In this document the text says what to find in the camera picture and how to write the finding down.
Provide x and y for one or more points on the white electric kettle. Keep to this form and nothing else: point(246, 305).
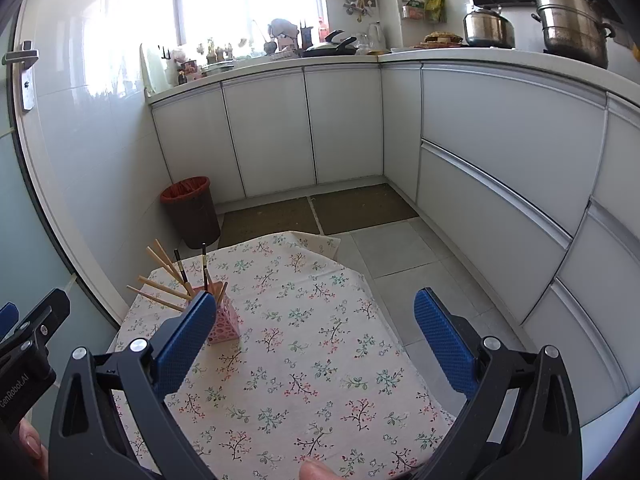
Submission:
point(377, 35)

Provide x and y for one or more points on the white kitchen countertop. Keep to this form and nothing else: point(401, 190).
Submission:
point(500, 57)

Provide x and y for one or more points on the red bottle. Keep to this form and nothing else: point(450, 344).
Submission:
point(322, 30)

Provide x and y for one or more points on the dark knife block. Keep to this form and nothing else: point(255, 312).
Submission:
point(306, 37)

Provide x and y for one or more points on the floral tablecloth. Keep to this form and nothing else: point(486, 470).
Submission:
point(310, 360)

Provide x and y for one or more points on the pale cutting board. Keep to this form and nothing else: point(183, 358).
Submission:
point(152, 70)

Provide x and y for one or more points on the bunch of wooden chopsticks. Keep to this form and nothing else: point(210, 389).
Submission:
point(172, 266)

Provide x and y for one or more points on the steel steamer pot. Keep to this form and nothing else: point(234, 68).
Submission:
point(570, 25)

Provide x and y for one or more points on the person's right hand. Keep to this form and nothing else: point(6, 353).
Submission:
point(320, 471)

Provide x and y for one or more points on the steel dish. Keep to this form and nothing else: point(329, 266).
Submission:
point(220, 67)

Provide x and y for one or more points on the brown trash bin red bag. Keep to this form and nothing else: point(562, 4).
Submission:
point(192, 220)

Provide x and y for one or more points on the white kitchen cabinets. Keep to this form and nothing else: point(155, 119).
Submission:
point(345, 125)

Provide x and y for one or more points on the window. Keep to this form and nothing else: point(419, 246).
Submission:
point(240, 0)

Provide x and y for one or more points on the pink lattice basket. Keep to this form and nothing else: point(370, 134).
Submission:
point(225, 322)

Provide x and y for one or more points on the person's left hand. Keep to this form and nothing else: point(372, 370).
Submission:
point(30, 442)

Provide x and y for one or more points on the brown floor mat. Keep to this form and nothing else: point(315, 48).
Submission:
point(362, 207)
point(265, 222)

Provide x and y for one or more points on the black frying pan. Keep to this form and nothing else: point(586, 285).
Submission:
point(327, 50)

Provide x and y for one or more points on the grey cloth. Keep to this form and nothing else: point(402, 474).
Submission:
point(282, 27)

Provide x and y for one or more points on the steel kettle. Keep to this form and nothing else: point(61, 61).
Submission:
point(487, 27)

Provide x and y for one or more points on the woven tray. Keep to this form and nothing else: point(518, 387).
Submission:
point(442, 38)

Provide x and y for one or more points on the yellow hanging utensil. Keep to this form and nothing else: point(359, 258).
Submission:
point(635, 52)

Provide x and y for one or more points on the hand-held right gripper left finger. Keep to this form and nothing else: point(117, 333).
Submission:
point(185, 340)

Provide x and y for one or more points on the yellow bag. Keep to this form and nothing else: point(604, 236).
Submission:
point(435, 5)

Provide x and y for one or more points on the row of small figurines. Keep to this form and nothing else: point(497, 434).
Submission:
point(217, 52)

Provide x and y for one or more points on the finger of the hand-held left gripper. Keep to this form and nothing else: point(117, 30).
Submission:
point(7, 317)
point(50, 305)

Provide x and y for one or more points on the small pink box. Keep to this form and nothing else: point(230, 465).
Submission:
point(187, 72)

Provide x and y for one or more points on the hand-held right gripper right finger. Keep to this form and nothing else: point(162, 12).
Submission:
point(445, 345)

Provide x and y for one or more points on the wall rack with packets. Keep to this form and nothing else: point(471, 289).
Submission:
point(412, 10)

